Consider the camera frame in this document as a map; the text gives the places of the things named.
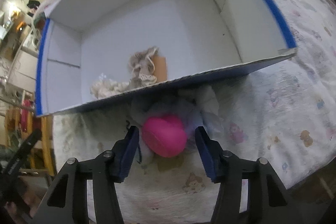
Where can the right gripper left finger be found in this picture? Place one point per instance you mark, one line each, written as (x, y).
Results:
(66, 198)

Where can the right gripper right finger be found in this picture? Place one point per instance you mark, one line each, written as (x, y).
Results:
(250, 189)

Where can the blue and white plush toy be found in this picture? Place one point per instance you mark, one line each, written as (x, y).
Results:
(194, 107)

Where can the pink heart plush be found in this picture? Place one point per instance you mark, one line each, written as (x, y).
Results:
(164, 135)

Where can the orange-brown cardboard tag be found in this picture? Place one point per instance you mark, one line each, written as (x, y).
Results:
(160, 71)

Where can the dark hanging clothes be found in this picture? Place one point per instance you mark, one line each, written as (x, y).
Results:
(33, 5)

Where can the white box with blue edges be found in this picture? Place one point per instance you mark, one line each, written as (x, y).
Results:
(201, 40)

